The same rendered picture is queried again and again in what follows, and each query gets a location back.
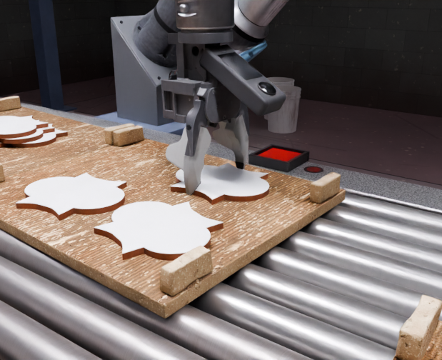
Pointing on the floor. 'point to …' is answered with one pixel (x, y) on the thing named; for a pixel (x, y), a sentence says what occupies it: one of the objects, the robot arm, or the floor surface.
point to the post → (47, 55)
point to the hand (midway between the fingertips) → (220, 180)
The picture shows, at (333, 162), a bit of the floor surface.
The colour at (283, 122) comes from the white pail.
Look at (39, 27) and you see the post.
